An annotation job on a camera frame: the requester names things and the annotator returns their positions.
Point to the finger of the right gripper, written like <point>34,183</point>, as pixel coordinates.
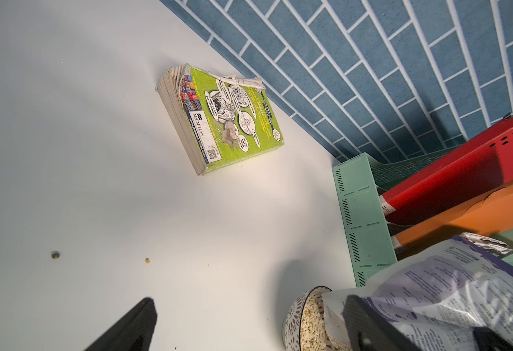
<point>488,340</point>

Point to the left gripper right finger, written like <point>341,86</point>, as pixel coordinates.
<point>367,330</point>

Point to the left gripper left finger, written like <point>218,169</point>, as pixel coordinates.
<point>134,331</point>

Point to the oats bag clear purple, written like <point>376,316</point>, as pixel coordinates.
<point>435,298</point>

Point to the patterned red white bowl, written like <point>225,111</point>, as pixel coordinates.
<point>304,325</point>

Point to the dark paperback novel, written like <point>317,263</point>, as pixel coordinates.
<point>493,246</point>

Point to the orange folder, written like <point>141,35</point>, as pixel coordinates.
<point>487,214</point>

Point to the mint green file organizer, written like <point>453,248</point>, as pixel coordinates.
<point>359,184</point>

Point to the red folder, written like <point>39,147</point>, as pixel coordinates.
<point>478,166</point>

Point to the green comic paperback book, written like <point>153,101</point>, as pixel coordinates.
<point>220,120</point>

